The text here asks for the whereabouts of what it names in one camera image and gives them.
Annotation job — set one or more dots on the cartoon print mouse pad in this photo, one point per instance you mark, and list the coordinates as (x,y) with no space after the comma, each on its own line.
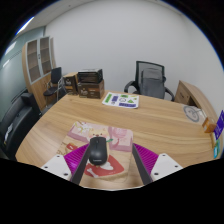
(120,136)

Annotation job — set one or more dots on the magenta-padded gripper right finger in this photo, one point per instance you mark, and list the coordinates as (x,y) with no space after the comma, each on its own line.
(148,159)

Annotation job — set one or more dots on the small tan box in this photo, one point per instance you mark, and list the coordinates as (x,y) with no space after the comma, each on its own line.
(212,140)

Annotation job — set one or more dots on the black mesh office chair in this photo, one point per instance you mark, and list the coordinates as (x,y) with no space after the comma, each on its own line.
(150,64)

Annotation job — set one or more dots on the orange-brown cardboard box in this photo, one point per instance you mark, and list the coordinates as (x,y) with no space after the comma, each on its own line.
(209,125)

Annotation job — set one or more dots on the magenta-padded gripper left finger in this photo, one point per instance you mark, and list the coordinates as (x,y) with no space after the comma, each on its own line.
(75,158)

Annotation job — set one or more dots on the wooden shelf unit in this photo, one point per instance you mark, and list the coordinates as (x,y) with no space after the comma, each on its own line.
(36,66)

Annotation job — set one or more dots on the black carton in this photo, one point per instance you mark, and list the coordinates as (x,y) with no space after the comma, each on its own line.
(90,75)

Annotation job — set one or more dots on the brown printed carton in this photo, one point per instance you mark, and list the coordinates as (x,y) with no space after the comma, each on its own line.
(90,89)

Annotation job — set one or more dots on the purple product packet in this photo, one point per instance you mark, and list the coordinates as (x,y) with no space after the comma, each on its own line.
(220,125)

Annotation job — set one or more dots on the grey backpack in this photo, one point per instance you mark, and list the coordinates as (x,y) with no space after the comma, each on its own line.
(152,83)

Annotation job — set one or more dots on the black sofa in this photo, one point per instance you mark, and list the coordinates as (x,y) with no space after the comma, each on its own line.
(16,123)

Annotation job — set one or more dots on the black computer mouse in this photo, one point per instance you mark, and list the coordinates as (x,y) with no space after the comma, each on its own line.
(98,151)

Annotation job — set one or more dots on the white ceiling light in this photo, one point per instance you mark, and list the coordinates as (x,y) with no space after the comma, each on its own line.
(25,25)

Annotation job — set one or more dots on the black visitor chair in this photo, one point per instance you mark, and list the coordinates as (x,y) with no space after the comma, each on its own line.
(55,80)

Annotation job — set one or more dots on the dark brown small carton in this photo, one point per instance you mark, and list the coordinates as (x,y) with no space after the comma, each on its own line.
(70,84)

